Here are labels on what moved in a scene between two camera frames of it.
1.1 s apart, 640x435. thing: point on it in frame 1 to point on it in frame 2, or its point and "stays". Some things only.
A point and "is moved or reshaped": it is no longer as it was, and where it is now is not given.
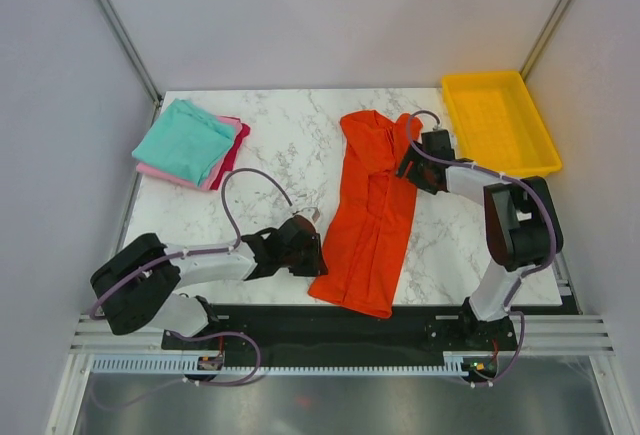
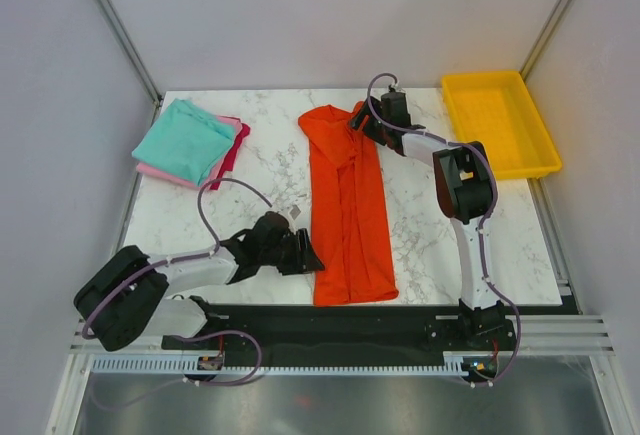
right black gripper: [409, 156] to [368, 129]
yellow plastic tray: [498, 125] stays
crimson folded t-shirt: [230, 161] stays
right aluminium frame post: [558, 15] stays
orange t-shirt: [372, 214] is moved or reshaped
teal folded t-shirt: [187, 138] stays
